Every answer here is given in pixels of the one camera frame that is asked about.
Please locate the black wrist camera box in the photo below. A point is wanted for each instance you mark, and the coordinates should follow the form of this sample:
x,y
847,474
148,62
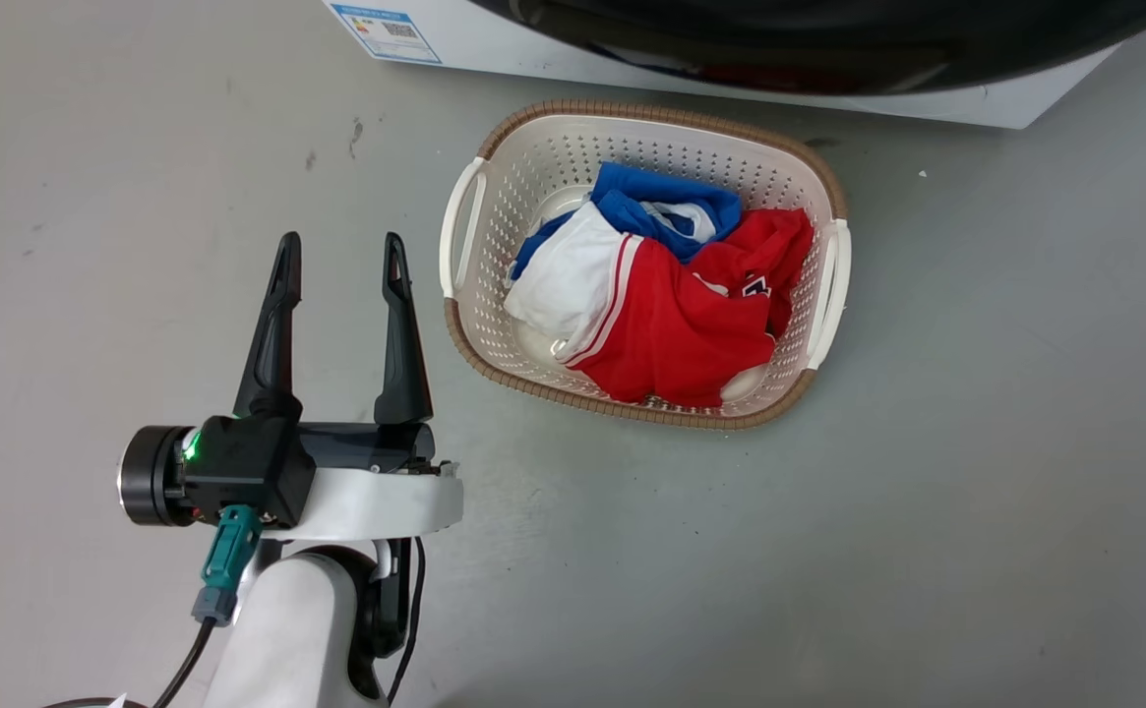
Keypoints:
x,y
243,467

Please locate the dark round washing machine door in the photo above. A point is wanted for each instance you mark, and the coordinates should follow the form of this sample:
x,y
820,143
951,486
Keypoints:
x,y
828,39

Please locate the blue energy label sticker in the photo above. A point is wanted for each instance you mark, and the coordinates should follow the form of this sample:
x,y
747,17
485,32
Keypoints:
x,y
386,31

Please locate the white washing machine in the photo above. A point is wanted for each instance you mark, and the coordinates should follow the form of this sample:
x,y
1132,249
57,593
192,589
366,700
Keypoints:
x,y
553,49

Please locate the cream perforated laundry basket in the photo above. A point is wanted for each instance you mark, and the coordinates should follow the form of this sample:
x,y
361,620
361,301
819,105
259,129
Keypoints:
x,y
523,177

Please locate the blue garment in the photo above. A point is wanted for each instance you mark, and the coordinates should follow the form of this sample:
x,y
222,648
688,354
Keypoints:
x,y
666,202

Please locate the red and white garment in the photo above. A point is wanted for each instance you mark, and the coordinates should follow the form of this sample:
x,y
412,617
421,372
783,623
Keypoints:
x,y
681,329

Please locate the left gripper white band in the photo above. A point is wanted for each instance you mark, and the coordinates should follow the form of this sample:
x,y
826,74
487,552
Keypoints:
x,y
376,497

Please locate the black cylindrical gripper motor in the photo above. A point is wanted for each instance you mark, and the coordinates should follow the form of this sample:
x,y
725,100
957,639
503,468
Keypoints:
x,y
148,475

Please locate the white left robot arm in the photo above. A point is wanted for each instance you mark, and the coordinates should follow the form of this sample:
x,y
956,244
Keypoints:
x,y
287,629

